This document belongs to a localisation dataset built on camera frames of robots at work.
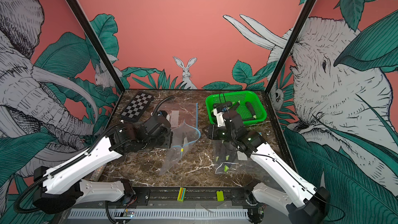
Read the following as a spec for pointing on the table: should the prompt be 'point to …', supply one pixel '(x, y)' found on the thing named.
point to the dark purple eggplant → (222, 154)
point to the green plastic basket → (251, 97)
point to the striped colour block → (181, 194)
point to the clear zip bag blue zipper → (240, 165)
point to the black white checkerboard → (135, 108)
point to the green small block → (219, 196)
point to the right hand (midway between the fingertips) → (204, 127)
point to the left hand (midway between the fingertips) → (174, 137)
